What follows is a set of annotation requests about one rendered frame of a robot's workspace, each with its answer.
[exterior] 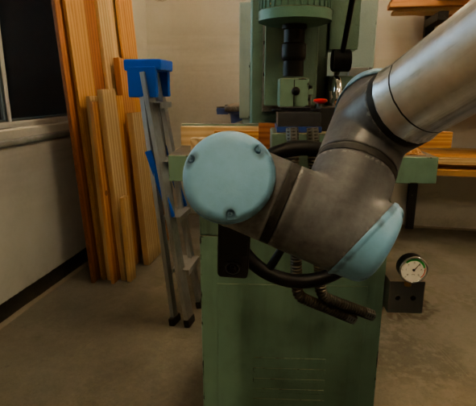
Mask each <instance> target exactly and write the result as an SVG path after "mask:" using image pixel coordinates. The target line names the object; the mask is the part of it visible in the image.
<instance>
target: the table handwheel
mask: <svg viewBox="0 0 476 406"><path fill-rule="evenodd" d="M320 146H321V142H317V141H311V140H297V141H291V142H286V143H281V144H278V145H276V146H274V147H270V148H268V151H269V152H270V153H272V154H274V155H277V156H280V157H282V158H285V159H286V158H289V157H293V156H301V155H306V156H314V157H317V153H318V151H319V149H320ZM283 254H284V252H283V251H281V250H278V249H277V250H276V251H275V253H274V254H273V256H272V257H271V259H270V260H269V262H268V263H267V264H265V263H264V262H263V261H262V260H260V259H259V258H258V257H257V256H256V255H255V254H254V253H253V251H252V250H251V249H250V258H249V269H250V270H251V271H253V272H254V273H255V274H256V275H257V276H259V277H261V278H263V279H265V280H267V281H269V282H271V283H273V284H277V285H280V286H284V287H287V288H315V287H319V286H322V285H326V284H330V283H332V282H333V281H336V280H339V279H340V278H342V276H339V275H336V274H329V273H328V271H326V270H322V271H318V272H313V273H308V274H292V273H287V272H284V271H279V270H276V269H275V267H276V265H277V263H278V262H279V260H280V259H281V257H282V255H283Z"/></svg>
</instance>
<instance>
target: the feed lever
mask: <svg viewBox="0 0 476 406"><path fill-rule="evenodd" d="M354 4H355V0H350V1H349V5H348V11H347V15H346V23H345V28H344V32H343V37H342V42H341V49H333V50H332V52H331V57H330V69H331V71H332V72H334V75H338V76H339V74H340V72H349V71H350V69H351V65H352V51H351V50H350V49H346V45H347V40H348V36H349V32H350V24H351V19H352V15H353V11H354Z"/></svg>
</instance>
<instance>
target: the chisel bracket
mask: <svg viewBox="0 0 476 406"><path fill-rule="evenodd" d="M293 87H298V88H299V89H300V93H299V94H298V95H297V96H295V95H292V88H293ZM309 89H310V84H309V79H308V78H280V79H279V80H278V82H277V106H297V107H305V106H308V102H309V96H308V90H309Z"/></svg>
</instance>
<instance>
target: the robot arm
mask: <svg viewBox="0 0 476 406"><path fill-rule="evenodd" d="M474 114H476V0H470V1H469V2H468V3H466V4H465V5H464V6H463V7H462V8H461V9H460V10H458V11H457V12H456V13H454V14H453V15H452V16H451V17H449V18H448V19H447V20H445V21H444V22H443V23H442V24H441V25H440V26H439V27H437V28H436V29H435V30H433V31H432V32H431V33H429V34H428V35H427V36H425V37H424V38H423V39H422V40H421V41H420V42H419V43H417V44H416V45H415V46H414V47H412V48H411V49H410V50H408V51H407V52H406V53H404V54H403V55H402V56H401V57H400V58H399V59H398V60H396V61H395V62H394V63H393V64H391V65H388V66H386V67H384V68H373V69H370V70H366V71H364V72H361V73H359V74H358V75H357V76H355V77H354V78H352V79H351V80H350V81H349V82H348V84H347V85H346V87H345V88H344V89H343V90H342V92H341V94H340V96H339V97H338V99H337V102H336V105H335V110H334V113H333V117H332V119H331V121H330V124H329V127H328V129H327V131H326V133H325V137H324V139H323V141H322V143H321V146H320V149H319V151H318V153H317V157H316V159H315V161H314V163H313V166H312V169H309V168H306V167H303V166H301V165H299V164H295V163H293V162H292V161H290V160H287V159H285V158H282V157H280V156H277V155H274V154H272V153H270V152H269V151H268V150H267V148H266V147H265V146H264V145H263V144H262V143H261V142H259V141H258V140H257V139H255V138H253V137H251V136H249V135H247V134H244V133H242V132H238V131H222V132H217V133H215V134H212V135H210V136H208V137H206V138H204V139H202V140H201V141H200V142H199V143H198V144H197V145H196V146H195V147H194V148H193V149H192V150H191V152H190V153H189V155H188V157H187V159H186V161H185V164H184V170H183V186H184V192H185V195H186V197H187V200H188V203H189V204H190V205H191V207H192V208H193V210H194V211H195V212H196V213H197V214H198V215H200V216H201V217H203V218H204V219H205V220H207V221H210V222H213V223H217V224H218V237H217V273H218V275H219V276H221V277H231V278H242V279H245V278H246V277H247V275H248V269H249V258H250V238H254V239H256V240H258V241H260V242H263V243H265V244H268V245H269V246H271V247H274V248H276V249H278V250H281V251H283V252H286V253H288V254H290V255H293V256H295V257H297V258H299V259H302V260H304V261H306V262H308V263H311V264H313V265H315V266H318V267H320V268H323V269H325V270H326V271H328V273H329V274H336V275H339V276H342V277H345V278H347V279H349V280H353V281H363V280H367V279H368V278H369V277H370V276H372V275H373V274H374V273H375V272H376V271H377V270H378V269H379V267H380V266H381V265H382V263H383V261H384V260H385V258H386V257H387V256H388V254H389V252H390V251H391V248H392V247H393V245H394V243H395V240H396V239H397V237H398V235H399V232H400V229H401V226H402V224H403V218H404V211H403V209H402V208H401V207H400V206H399V204H397V203H395V202H394V203H393V204H392V203H391V202H390V200H391V195H392V193H393V189H394V187H395V181H396V178H397V176H398V173H399V168H400V165H401V163H402V159H403V157H404V155H405V154H406V153H407V152H409V151H411V150H413V149H415V148H417V147H419V146H421V145H423V144H424V143H427V142H429V141H430V140H432V139H434V138H435V137H436V136H437V134H439V133H441V132H442V131H444V130H446V129H448V128H450V127H451V126H454V125H456V124H458V123H459V122H461V121H463V120H465V119H467V118H469V117H470V116H472V115H474Z"/></svg>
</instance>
